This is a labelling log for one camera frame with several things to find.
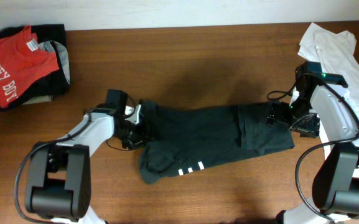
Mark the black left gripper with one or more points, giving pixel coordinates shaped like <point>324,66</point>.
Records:
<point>142,135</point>

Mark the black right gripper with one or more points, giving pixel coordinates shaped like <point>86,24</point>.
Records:
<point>308,129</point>

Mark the dark green Nike t-shirt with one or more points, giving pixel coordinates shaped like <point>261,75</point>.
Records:
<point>182,141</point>

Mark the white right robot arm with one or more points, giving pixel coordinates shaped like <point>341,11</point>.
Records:
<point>335,188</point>

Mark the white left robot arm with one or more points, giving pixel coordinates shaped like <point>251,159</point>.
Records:
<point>59,179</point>

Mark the white t-shirt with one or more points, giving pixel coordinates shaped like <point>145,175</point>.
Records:
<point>335,52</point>

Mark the black folded garment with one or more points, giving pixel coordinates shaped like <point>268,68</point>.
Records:
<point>51,38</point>

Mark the red printed t-shirt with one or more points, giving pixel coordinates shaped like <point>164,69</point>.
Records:
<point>22,63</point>

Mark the grey folded garment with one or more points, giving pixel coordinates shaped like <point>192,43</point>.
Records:
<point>39,99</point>

